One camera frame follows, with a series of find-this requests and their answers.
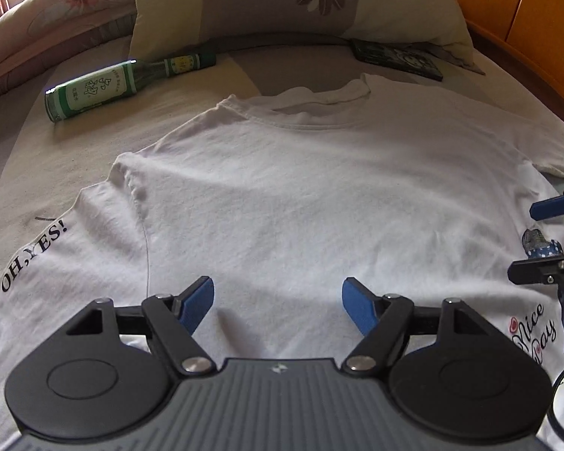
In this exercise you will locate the green glass bottle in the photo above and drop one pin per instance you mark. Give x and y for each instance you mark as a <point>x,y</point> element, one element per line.
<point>98,89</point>

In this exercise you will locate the wooden bed headboard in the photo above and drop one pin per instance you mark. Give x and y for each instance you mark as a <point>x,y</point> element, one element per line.
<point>536,9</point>

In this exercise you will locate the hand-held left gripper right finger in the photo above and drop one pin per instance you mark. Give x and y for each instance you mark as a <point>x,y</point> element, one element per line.
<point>359,307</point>

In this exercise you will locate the folded pink floral quilt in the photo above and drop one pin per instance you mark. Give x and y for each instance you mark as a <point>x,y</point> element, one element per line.
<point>66,19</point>

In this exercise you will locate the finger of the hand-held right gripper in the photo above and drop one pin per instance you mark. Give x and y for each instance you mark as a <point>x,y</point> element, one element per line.
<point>552,206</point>
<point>540,270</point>

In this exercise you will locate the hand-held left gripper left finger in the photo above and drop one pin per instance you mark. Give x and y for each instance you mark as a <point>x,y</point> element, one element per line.
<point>197,303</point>

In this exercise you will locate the white printed t-shirt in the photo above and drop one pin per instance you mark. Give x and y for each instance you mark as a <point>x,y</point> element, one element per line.
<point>310,188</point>

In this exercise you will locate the floral patchwork pillow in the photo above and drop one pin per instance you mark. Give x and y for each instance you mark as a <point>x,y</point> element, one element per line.
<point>395,4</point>

